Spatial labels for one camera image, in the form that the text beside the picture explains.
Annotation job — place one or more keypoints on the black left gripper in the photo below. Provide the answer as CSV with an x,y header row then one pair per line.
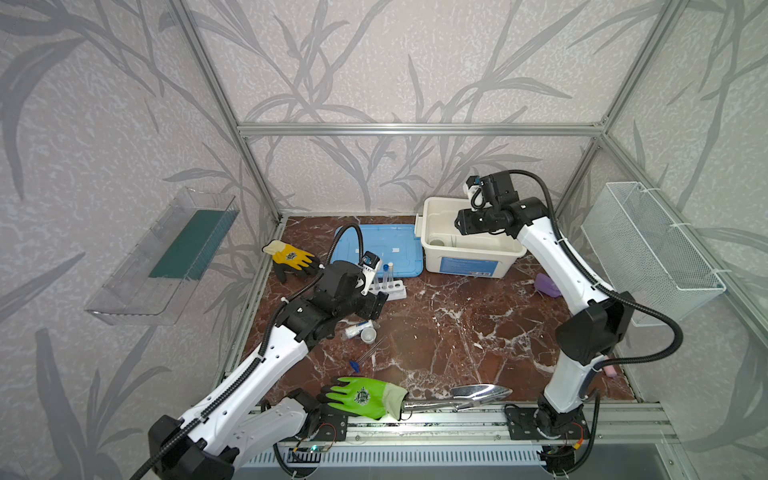
x,y
372,302

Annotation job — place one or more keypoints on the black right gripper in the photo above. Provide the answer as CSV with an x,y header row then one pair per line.
x,y
464,222

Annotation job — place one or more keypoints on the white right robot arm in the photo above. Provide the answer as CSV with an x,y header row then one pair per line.
x,y
600,315

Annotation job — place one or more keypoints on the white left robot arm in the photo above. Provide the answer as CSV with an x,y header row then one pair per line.
x,y
222,432

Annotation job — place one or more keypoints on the yellow black work glove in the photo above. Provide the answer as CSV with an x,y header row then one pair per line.
x,y
288,259

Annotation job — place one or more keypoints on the white test tube rack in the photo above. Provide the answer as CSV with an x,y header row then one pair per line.
x,y
395,290

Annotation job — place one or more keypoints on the white plastic storage bin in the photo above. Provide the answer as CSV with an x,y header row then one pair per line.
x,y
479,255

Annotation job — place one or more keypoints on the blue plastic bin lid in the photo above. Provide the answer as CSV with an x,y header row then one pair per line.
x,y
392,243

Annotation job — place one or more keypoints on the purple pink plastic scoop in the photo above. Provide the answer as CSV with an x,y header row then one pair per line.
x,y
545,285

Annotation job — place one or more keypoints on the green work glove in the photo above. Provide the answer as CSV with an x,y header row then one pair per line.
x,y
365,397

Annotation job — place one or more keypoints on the silver metal trowel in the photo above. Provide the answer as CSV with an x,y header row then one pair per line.
x,y
462,397

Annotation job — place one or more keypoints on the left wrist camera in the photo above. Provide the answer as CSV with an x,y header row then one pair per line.
x,y
370,264

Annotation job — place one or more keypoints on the white wire mesh basket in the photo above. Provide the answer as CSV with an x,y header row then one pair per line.
x,y
644,251

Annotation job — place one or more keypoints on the clear plastic wall shelf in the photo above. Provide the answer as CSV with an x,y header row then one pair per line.
x,y
157,279

